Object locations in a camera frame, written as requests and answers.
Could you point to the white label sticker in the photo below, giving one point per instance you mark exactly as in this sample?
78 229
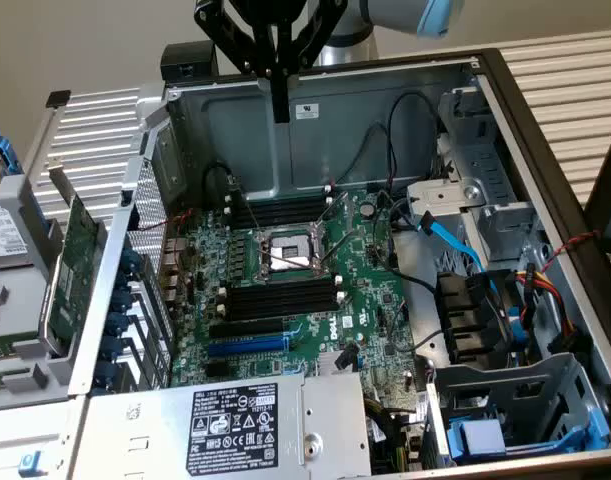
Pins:
307 111

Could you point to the black box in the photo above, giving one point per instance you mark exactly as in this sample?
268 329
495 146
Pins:
190 60

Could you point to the round coin battery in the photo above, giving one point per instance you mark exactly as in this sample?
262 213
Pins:
368 208

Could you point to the long black expansion slot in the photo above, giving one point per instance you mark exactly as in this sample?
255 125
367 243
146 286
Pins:
247 329

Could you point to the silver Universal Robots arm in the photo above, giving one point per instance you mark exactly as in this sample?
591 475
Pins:
385 12

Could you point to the silver hard disk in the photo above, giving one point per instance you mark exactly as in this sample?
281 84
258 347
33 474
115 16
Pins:
2 230

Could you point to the silver CPU socket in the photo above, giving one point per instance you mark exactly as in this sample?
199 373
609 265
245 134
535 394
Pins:
290 252

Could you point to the blue case latch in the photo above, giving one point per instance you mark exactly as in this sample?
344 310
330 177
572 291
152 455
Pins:
30 462

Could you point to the blue disk caddy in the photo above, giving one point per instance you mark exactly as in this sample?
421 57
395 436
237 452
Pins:
480 437

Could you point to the grey metal disk bay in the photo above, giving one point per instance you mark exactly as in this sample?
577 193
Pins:
515 385

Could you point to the blue expansion slot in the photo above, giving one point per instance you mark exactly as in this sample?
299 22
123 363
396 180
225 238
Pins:
247 346

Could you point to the silver metal disk bay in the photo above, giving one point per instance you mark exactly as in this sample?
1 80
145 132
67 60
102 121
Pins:
445 195

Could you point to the black table end cap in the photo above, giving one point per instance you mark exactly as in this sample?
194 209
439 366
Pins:
58 98

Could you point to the green Dell motherboard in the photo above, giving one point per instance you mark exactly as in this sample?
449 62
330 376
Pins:
365 280

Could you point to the blue plastic bracket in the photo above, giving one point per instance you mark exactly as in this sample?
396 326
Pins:
5 150

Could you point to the metal locking lever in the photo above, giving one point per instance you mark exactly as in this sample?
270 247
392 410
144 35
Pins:
249 207
337 246

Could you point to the dark brown panel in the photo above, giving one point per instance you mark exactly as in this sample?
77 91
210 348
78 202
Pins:
607 190

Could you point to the blue card retention clip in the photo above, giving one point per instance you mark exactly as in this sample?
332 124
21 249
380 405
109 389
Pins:
121 301
130 261
113 348
107 374
118 324

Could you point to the silver chipset heatsink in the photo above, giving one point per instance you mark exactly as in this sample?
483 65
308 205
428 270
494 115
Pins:
327 365

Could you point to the green graphics card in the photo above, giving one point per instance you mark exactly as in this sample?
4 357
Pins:
72 270

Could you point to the open grey PC case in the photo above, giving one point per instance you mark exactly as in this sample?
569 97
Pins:
365 100

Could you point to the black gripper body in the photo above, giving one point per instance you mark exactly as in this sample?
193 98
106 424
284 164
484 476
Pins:
277 20

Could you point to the silver power supply unit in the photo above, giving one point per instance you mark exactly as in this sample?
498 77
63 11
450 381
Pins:
135 440

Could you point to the green ram stick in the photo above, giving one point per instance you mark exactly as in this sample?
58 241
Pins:
12 344

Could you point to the short black expansion slot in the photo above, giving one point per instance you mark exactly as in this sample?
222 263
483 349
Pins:
217 369

